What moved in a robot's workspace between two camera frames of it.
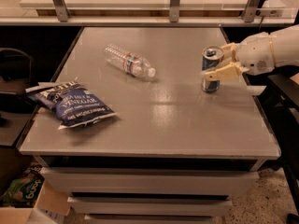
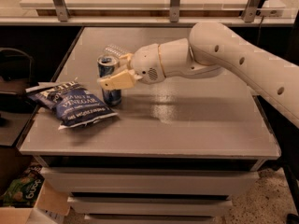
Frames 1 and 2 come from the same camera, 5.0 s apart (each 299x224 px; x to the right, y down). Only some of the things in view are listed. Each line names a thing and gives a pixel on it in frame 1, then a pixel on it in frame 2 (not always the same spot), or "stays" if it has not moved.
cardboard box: x=51 y=204 stays
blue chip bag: x=72 y=103 stays
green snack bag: x=23 y=190 stays
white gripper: x=254 y=54 to x=145 y=63
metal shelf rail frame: x=64 y=19 stays
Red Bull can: x=211 y=55 to x=106 y=64
